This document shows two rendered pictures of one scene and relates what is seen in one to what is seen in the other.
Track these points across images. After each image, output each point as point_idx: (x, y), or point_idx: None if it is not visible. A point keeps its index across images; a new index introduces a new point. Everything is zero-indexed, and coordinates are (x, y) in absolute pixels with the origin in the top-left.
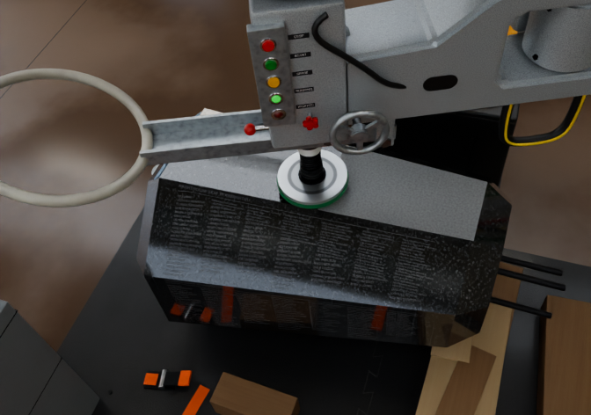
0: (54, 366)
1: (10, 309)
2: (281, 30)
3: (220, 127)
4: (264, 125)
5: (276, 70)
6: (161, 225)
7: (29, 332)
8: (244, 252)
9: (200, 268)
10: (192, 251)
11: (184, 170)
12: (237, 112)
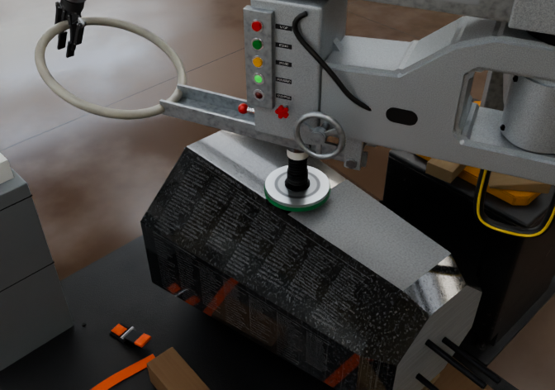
0: (44, 264)
1: (26, 189)
2: (268, 16)
3: (234, 110)
4: (247, 102)
5: (261, 52)
6: (170, 185)
7: (34, 220)
8: (218, 230)
9: (181, 231)
10: (182, 215)
11: (207, 148)
12: None
